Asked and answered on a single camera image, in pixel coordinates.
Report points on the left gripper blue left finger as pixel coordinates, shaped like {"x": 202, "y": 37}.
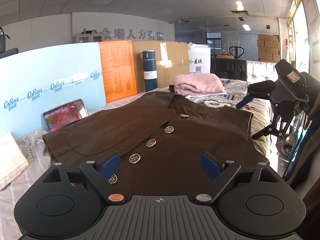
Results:
{"x": 97, "y": 175}

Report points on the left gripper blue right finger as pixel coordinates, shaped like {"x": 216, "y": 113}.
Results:
{"x": 221, "y": 176}

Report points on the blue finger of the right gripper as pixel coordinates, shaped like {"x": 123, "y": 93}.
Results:
{"x": 244, "y": 101}

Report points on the brown leather jacket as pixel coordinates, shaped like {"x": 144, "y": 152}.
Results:
{"x": 159, "y": 138}

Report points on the cream knitted sweater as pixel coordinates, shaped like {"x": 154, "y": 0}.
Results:
{"x": 13, "y": 162}

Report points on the pink folded knit garment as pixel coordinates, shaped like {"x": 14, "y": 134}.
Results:
{"x": 197, "y": 84}

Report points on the stacked cardboard boxes far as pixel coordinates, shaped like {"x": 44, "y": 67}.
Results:
{"x": 268, "y": 48}

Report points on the white bag with QR code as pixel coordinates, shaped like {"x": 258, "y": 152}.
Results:
{"x": 199, "y": 58}

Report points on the smartphone with red screen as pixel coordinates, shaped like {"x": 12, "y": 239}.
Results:
{"x": 65, "y": 115}

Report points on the brown cardboard box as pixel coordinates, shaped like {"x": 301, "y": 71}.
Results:
{"x": 171, "y": 59}

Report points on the dark blue thermos bottle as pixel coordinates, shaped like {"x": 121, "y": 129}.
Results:
{"x": 149, "y": 69}

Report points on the orange printed box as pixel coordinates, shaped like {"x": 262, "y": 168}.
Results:
{"x": 118, "y": 69}

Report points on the large light blue box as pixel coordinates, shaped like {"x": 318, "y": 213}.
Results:
{"x": 38, "y": 80}

